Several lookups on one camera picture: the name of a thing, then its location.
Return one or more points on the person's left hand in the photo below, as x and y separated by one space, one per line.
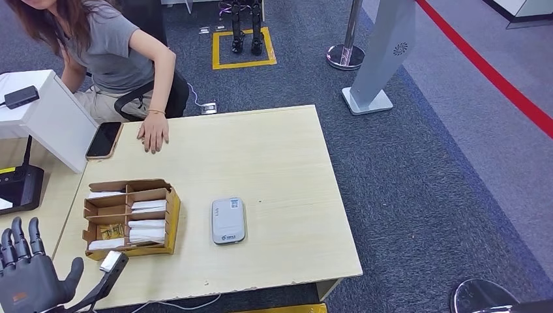
153 131

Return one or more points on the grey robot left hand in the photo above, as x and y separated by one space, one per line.
30 276

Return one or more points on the person's left forearm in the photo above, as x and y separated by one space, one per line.
164 86

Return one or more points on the white key card stack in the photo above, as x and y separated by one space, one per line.
106 195
147 224
149 206
106 244
147 236

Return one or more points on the person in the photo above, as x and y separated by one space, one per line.
108 52

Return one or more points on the grey card reader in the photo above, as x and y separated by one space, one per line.
228 216

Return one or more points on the black office chair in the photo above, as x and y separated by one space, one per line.
177 99

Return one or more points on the black smartphone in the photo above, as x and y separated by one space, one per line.
103 140

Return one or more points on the metal floor socket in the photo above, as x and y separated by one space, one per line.
209 108

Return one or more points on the black stand base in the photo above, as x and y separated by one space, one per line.
21 190

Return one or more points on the yellow printed packet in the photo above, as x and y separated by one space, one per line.
111 231

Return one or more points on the cardboard divider box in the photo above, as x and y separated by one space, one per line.
173 224

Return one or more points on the white shelf box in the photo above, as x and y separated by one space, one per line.
56 116

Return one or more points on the yellow floor tape square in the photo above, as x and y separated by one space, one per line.
244 64

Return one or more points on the small black legged robot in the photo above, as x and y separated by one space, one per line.
236 26

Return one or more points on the small black device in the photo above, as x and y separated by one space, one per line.
20 96

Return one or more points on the grey kiosk stand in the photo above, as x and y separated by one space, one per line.
384 52

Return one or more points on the red floor tape line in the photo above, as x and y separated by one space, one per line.
497 77

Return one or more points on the round chrome base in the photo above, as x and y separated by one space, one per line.
479 296

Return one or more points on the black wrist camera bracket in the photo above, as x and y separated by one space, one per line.
101 287

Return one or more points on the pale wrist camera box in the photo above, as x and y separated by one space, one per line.
110 261

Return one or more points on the chrome stanchion post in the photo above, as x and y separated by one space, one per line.
345 56

